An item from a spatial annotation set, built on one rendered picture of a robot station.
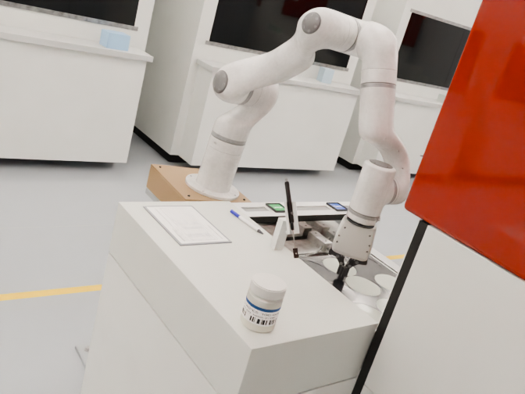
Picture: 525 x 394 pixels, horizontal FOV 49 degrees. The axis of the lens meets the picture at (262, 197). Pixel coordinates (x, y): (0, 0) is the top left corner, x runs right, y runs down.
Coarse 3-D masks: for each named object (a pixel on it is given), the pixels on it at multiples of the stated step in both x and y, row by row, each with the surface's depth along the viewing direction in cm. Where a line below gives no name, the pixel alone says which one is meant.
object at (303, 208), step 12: (240, 204) 173; (252, 204) 176; (264, 204) 178; (300, 204) 187; (312, 204) 191; (324, 204) 194; (348, 204) 201; (252, 216) 167; (264, 216) 170; (276, 216) 172
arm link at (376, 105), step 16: (368, 96) 146; (384, 96) 145; (368, 112) 146; (384, 112) 145; (368, 128) 146; (384, 128) 145; (384, 144) 149; (400, 144) 149; (384, 160) 156; (400, 160) 151; (400, 176) 152; (400, 192) 151
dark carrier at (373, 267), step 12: (312, 264) 162; (372, 264) 173; (324, 276) 157; (336, 276) 159; (360, 276) 163; (372, 276) 165; (348, 288) 154; (384, 288) 160; (360, 300) 150; (372, 300) 151
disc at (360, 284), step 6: (348, 276) 161; (354, 276) 162; (348, 282) 157; (354, 282) 158; (360, 282) 159; (366, 282) 160; (372, 282) 162; (354, 288) 155; (360, 288) 156; (366, 288) 157; (372, 288) 158; (378, 288) 159; (366, 294) 154; (372, 294) 155; (378, 294) 156
